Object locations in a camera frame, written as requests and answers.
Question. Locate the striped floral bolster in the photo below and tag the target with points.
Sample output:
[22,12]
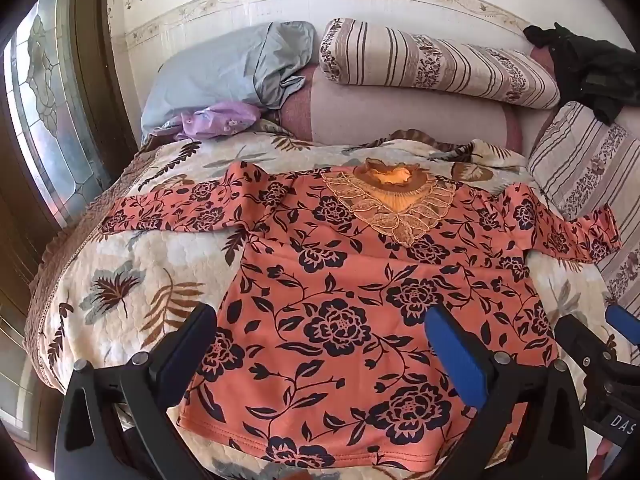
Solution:
[440,62]

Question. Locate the wooden window frame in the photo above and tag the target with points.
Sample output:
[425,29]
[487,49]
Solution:
[105,85]

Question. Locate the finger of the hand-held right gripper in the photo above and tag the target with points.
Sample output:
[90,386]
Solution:
[582,340]
[622,322]

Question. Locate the purple cloth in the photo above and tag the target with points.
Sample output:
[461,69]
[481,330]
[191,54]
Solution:
[220,119]

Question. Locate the stained glass window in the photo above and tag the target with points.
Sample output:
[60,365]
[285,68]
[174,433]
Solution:
[55,125]

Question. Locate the black clothing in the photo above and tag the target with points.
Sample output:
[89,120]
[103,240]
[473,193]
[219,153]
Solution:
[595,70]

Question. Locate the pink cushion roll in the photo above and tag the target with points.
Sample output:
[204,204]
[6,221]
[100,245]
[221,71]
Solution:
[400,112]

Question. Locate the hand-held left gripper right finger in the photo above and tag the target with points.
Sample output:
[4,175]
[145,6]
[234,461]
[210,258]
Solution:
[457,355]

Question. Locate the grey-blue pillow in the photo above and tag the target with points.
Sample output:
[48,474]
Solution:
[210,75]

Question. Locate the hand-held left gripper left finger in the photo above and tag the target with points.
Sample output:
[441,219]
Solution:
[186,355]

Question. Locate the cream leaf-print blanket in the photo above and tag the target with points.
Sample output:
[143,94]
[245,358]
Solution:
[150,270]

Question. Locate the orange floral shirt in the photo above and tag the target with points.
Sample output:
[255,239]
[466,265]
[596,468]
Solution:
[350,270]

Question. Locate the striped floral pillow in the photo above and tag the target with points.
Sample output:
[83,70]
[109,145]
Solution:
[585,170]

